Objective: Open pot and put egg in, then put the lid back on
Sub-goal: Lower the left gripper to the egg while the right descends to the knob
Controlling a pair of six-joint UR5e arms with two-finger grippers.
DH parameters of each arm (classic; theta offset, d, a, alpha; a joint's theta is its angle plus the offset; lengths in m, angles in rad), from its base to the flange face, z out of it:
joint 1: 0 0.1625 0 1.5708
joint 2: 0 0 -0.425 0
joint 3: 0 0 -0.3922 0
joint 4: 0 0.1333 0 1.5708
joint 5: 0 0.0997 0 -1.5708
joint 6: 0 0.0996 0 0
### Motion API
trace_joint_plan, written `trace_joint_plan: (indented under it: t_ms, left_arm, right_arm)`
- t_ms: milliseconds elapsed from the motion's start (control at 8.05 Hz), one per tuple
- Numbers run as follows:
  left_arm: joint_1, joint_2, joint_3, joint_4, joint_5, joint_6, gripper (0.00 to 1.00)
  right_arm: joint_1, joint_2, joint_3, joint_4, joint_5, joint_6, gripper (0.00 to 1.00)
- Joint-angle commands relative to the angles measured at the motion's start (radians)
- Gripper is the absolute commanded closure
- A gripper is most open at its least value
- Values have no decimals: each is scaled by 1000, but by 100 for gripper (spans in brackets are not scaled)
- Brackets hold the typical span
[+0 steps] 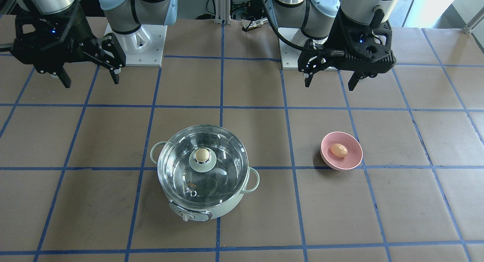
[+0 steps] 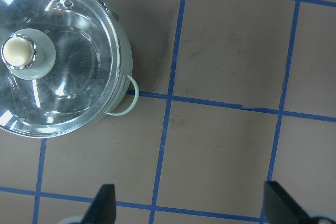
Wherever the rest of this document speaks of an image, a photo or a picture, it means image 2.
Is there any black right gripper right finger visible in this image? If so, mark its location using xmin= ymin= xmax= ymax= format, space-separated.
xmin=264 ymin=181 xmax=320 ymax=224

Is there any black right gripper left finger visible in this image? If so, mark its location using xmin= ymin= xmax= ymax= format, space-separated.
xmin=82 ymin=184 xmax=116 ymax=223

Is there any pale green electric pot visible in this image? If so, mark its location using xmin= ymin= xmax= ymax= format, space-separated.
xmin=97 ymin=0 xmax=140 ymax=116

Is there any glass pot lid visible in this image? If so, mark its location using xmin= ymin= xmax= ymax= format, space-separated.
xmin=1 ymin=0 xmax=120 ymax=138

